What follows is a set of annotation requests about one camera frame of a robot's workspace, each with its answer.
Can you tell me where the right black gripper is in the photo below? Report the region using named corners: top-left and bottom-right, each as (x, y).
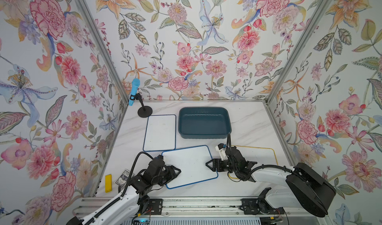
top-left (205, 159), bottom-right (238, 174)

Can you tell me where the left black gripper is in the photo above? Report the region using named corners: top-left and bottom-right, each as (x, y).
top-left (152, 165), bottom-right (184, 188)

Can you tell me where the bright blue framed whiteboard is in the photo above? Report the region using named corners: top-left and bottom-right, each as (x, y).
top-left (162, 145), bottom-right (218, 189)

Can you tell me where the yellow framed whiteboard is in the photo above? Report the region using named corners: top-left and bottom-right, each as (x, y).
top-left (236, 146), bottom-right (278, 168)

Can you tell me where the dark blue framed whiteboard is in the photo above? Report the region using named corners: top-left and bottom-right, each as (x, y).
top-left (143, 114), bottom-right (177, 152)

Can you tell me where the teal plastic storage box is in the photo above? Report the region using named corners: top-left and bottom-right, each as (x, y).
top-left (178, 107), bottom-right (232, 139)

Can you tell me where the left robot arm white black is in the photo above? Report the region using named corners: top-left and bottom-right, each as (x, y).
top-left (67, 151), bottom-right (182, 225)

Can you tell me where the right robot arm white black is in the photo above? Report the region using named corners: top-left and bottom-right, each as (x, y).
top-left (206, 136), bottom-right (336, 218)

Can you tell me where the small digital timer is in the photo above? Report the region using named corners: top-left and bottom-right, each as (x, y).
top-left (115, 169), bottom-right (130, 188)

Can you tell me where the yellow block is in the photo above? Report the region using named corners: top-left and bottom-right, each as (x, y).
top-left (105, 174), bottom-right (112, 193)

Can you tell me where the black microphone stand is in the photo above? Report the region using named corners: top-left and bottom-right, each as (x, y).
top-left (135, 93), bottom-right (153, 118)

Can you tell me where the blue microphone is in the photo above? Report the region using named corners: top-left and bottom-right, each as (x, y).
top-left (129, 78), bottom-right (140, 106)

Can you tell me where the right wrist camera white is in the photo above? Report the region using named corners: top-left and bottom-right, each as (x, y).
top-left (215, 143), bottom-right (228, 160)

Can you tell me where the aluminium mounting rail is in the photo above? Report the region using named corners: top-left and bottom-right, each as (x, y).
top-left (73, 196), bottom-right (329, 225)

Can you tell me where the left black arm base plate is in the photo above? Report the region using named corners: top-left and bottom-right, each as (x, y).
top-left (138, 198), bottom-right (163, 215)

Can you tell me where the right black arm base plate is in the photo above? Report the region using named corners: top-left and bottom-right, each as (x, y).
top-left (239, 198), bottom-right (285, 216)

